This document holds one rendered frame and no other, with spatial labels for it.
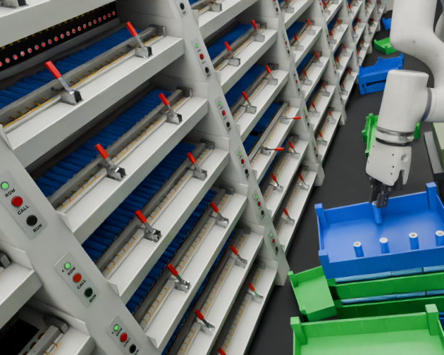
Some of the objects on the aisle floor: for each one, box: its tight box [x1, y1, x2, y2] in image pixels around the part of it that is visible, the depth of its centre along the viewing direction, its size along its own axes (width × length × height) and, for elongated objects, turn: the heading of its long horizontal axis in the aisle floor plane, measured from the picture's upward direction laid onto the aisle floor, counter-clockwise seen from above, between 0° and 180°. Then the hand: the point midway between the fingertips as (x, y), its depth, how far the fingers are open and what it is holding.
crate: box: [288, 266, 337, 323], centre depth 142 cm, size 30×20×8 cm
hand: (378, 198), depth 95 cm, fingers closed, pressing on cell
